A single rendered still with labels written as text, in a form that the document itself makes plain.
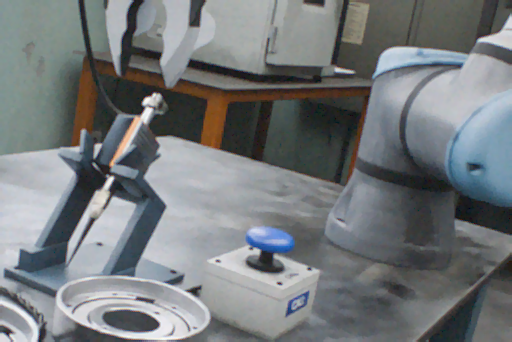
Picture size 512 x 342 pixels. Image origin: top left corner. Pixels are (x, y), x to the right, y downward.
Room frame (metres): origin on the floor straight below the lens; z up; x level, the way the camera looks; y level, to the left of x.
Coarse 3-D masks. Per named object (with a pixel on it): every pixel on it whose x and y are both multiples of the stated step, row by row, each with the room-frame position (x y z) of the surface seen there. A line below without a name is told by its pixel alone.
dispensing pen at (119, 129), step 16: (160, 96) 0.69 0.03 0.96; (144, 112) 0.69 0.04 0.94; (160, 112) 0.69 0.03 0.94; (112, 128) 0.66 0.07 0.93; (128, 128) 0.66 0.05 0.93; (112, 144) 0.65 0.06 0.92; (96, 160) 0.65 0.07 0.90; (112, 176) 0.65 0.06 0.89; (112, 192) 0.65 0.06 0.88; (96, 208) 0.64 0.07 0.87; (80, 240) 0.63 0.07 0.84
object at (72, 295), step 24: (72, 288) 0.53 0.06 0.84; (96, 288) 0.55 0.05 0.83; (120, 288) 0.55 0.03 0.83; (144, 288) 0.56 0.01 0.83; (168, 288) 0.55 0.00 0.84; (72, 312) 0.51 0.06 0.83; (96, 312) 0.51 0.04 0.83; (120, 312) 0.52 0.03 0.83; (144, 312) 0.53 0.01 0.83; (192, 312) 0.53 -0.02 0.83; (72, 336) 0.47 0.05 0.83; (96, 336) 0.46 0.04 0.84; (120, 336) 0.45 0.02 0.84; (144, 336) 0.48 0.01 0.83; (168, 336) 0.50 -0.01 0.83; (192, 336) 0.47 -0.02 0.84
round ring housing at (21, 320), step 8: (0, 304) 0.47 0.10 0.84; (8, 304) 0.47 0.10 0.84; (0, 312) 0.47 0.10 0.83; (8, 312) 0.47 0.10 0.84; (16, 312) 0.46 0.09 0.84; (0, 320) 0.47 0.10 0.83; (8, 320) 0.47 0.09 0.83; (16, 320) 0.46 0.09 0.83; (24, 320) 0.46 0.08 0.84; (32, 320) 0.45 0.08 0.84; (16, 328) 0.46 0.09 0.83; (24, 328) 0.46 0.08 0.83; (32, 328) 0.44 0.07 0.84; (16, 336) 0.45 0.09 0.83; (24, 336) 0.45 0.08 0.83; (32, 336) 0.43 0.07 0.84
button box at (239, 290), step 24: (216, 264) 0.61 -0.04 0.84; (240, 264) 0.62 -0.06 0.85; (264, 264) 0.62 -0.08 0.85; (288, 264) 0.64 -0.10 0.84; (216, 288) 0.61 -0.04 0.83; (240, 288) 0.59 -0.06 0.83; (264, 288) 0.58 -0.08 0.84; (288, 288) 0.58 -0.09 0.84; (312, 288) 0.63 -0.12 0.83; (216, 312) 0.60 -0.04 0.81; (240, 312) 0.59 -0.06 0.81; (264, 312) 0.58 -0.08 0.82; (288, 312) 0.59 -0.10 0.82; (264, 336) 0.58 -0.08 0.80
